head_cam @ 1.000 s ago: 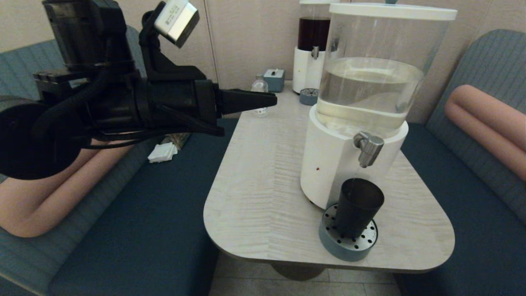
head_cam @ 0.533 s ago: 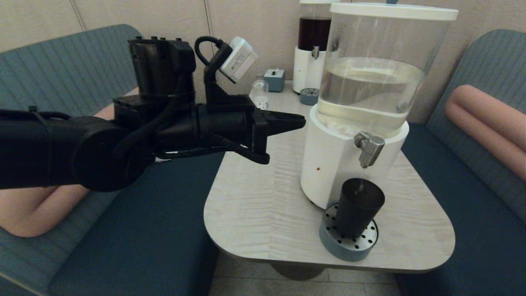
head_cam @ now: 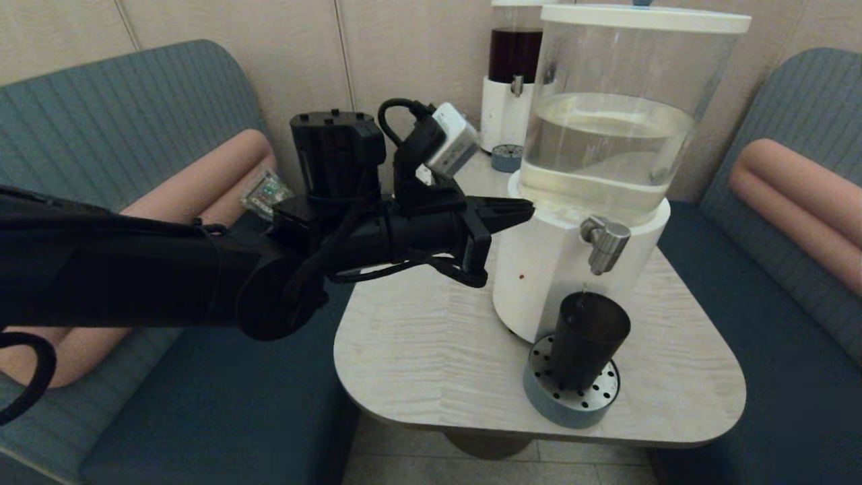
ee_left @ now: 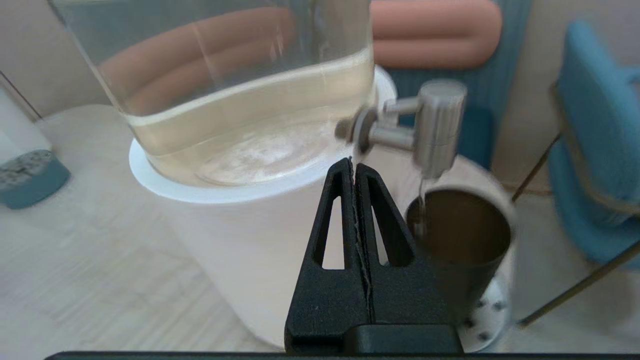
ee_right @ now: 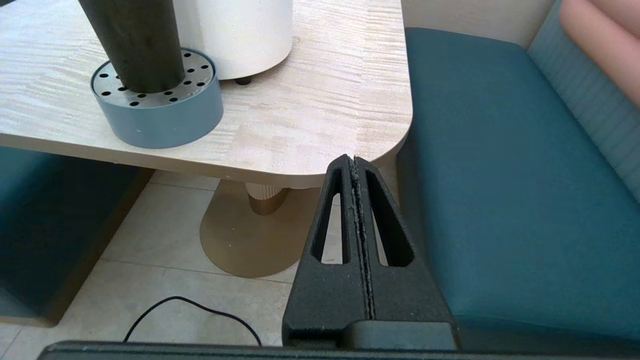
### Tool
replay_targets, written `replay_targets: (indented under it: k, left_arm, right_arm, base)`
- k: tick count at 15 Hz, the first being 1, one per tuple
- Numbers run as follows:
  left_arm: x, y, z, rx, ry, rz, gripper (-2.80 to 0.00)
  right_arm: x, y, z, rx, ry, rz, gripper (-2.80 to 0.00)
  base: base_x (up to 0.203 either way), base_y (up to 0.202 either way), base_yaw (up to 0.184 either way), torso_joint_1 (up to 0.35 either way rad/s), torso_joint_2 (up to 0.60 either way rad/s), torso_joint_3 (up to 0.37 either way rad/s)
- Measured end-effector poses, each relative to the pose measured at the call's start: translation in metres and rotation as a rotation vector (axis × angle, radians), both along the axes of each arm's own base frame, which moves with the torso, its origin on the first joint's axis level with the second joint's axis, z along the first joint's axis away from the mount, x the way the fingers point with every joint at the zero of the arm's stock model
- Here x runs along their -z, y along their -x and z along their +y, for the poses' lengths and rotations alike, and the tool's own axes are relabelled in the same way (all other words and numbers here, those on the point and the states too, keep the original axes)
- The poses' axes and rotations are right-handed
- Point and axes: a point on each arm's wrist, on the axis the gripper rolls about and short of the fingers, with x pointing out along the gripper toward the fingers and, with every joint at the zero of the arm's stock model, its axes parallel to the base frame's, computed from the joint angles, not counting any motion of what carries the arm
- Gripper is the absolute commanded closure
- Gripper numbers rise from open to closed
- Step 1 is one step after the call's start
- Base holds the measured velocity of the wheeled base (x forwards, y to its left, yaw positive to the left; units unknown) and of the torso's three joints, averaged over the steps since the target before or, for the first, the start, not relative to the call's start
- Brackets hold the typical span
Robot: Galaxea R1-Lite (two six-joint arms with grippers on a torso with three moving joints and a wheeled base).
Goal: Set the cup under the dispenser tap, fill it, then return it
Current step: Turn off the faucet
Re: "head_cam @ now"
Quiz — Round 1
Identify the empty blue bench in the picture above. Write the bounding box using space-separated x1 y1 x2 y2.
646 47 862 485

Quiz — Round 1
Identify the pink bolster beside snack bag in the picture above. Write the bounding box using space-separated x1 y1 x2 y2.
0 129 277 389

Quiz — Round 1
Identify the table pedestal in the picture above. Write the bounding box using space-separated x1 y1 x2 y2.
441 431 539 460

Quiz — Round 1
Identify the small dark drink dispenser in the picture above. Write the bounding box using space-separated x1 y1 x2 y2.
479 0 557 154

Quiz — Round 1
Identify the black tapered cup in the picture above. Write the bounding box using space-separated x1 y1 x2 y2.
551 291 632 393

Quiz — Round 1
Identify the large steel dispenser tap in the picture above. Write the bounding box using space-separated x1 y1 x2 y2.
581 216 632 276

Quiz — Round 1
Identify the pink bolster on empty bench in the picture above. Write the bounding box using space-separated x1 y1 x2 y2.
728 138 862 298

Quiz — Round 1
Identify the blue bench with snack bag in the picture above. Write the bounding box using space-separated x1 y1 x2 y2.
0 39 391 485

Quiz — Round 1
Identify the small blue drip tray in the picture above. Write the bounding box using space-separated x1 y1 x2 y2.
490 144 526 173

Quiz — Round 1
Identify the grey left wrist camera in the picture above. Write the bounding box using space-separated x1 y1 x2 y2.
424 102 480 178

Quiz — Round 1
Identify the large clear water dispenser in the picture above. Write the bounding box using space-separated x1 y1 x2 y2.
492 0 752 344

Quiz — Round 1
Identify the clear plastic snack bag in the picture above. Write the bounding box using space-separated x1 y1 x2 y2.
241 171 294 223

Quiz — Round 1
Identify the thin black left gripper cable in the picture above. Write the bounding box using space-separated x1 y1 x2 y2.
330 255 488 290

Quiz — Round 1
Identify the black left camera cable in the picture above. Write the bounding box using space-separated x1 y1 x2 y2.
377 98 433 146

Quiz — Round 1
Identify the large blue steel drip tray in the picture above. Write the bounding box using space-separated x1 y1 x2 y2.
523 333 620 429

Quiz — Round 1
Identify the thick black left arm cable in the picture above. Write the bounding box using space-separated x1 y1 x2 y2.
0 330 58 426

